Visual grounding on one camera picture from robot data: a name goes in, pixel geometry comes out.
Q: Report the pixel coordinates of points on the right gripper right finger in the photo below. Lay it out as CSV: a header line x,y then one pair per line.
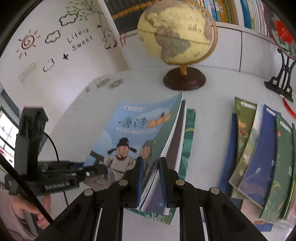
x,y
166,182

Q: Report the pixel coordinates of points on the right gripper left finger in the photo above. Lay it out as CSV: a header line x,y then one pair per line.
x,y
140,173

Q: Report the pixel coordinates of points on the light blue scholar picture book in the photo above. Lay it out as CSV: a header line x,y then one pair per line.
x,y
135,130

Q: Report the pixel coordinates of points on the dark blue eagle book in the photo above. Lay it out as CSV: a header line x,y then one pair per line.
x,y
257,180

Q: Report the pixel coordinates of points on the rabbit hill picture book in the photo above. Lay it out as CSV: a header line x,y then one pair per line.
x,y
253,137

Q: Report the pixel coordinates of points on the olive green insect book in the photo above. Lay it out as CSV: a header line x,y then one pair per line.
x,y
245,112

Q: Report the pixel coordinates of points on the left hand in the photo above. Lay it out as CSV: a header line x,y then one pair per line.
x,y
20,205

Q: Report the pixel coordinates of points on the green leaf cover book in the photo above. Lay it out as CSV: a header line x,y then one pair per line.
x,y
177,159

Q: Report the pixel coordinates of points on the plain blue book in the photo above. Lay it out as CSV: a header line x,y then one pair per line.
x,y
230,163

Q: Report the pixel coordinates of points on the dark green picture book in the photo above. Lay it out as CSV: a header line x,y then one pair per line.
x,y
282,177

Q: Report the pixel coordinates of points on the vintage yellow globe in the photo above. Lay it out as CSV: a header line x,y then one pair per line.
x,y
180,33

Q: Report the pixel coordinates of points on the white bookshelf cabinet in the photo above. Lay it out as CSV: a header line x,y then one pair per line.
x,y
237,49

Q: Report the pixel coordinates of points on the round embroidered fan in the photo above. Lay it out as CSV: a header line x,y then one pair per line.
x,y
279,33

